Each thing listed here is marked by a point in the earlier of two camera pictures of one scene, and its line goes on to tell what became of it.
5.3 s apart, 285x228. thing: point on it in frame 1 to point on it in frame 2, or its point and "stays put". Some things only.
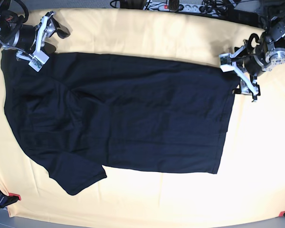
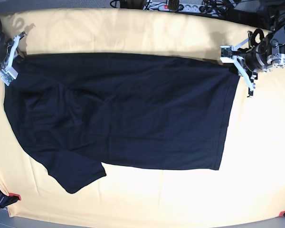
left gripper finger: [42, 30] to [16, 39]
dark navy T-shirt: [82, 115] stays put
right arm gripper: [253, 65] stays put
